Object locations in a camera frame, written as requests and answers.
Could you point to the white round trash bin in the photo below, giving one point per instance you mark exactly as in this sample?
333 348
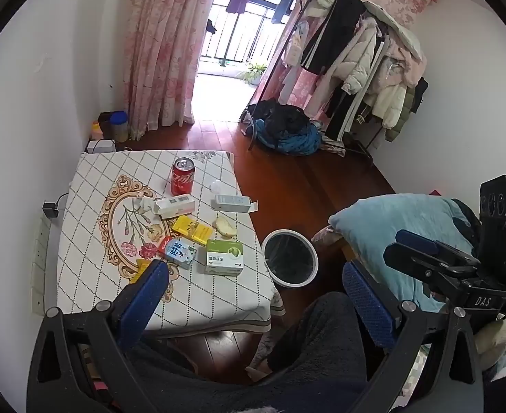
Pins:
289 260

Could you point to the clothes rack with coats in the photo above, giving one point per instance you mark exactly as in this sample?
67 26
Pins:
294 69

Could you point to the grey white coat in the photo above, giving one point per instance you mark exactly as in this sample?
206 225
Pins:
401 30

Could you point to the crumpled white tissue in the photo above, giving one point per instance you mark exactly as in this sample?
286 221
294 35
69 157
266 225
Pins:
146 205

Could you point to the black hanging garment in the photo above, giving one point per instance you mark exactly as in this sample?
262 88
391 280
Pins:
334 30

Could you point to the light blue blanket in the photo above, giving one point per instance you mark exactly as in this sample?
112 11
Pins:
390 219

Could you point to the white puffer jacket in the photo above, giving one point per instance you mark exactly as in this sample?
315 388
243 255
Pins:
362 58

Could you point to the pink cloth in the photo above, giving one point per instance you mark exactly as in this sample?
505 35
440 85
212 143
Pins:
332 149

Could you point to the yellow carton box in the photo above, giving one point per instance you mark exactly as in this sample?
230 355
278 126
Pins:
190 230

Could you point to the person's leg in dark trousers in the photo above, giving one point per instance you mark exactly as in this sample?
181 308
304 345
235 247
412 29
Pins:
317 352

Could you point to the white teal carton box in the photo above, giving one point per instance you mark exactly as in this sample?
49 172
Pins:
231 203

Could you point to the metal clothes rack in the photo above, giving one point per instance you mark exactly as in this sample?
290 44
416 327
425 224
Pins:
360 148

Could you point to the potted plant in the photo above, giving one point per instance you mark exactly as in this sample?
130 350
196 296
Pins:
253 73

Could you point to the small yellow packet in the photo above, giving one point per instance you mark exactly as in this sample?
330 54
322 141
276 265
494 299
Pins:
142 269

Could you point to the green white carton box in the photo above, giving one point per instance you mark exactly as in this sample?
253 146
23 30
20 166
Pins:
223 258

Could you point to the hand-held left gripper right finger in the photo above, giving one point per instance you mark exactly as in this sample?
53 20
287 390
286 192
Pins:
367 305

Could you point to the checked floral tablecloth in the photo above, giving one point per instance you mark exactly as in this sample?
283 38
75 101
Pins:
94 223

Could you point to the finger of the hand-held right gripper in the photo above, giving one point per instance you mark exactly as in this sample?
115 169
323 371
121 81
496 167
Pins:
416 240
421 264

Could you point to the white power strip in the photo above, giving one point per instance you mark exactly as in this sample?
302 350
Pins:
39 266

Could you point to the pile of black clothes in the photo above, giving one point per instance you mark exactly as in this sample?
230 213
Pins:
281 118

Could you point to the brown box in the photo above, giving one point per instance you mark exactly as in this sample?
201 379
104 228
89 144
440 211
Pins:
106 122

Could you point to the metal chair leg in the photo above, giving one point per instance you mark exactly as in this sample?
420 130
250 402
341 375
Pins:
253 131

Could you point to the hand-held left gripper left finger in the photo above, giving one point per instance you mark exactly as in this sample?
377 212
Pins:
145 293

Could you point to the pink coat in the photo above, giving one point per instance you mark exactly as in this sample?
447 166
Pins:
414 66

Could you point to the person's slipper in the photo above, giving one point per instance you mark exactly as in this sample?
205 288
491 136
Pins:
261 352

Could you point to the olive jacket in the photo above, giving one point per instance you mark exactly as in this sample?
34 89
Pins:
401 122

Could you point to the pale fruit peel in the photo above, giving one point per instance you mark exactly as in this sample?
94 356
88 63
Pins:
226 227

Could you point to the white flat box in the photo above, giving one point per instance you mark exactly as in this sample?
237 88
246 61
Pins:
100 146

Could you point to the red soda can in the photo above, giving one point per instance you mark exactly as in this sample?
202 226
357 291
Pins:
182 178

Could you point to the cream puffer jacket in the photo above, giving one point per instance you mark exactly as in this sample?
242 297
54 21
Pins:
390 105

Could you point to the orange bottle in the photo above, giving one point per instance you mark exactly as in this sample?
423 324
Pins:
95 131

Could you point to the white plastic cap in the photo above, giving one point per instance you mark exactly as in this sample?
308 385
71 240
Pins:
216 188

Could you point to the jar with blue lid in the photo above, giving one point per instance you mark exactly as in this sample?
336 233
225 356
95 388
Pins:
119 128

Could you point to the balcony railing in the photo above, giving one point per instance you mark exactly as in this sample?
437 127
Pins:
235 34

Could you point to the pink floral curtain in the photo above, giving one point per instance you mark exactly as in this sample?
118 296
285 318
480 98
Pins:
167 43

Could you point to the black power adapter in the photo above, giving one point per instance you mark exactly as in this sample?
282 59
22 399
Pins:
50 209

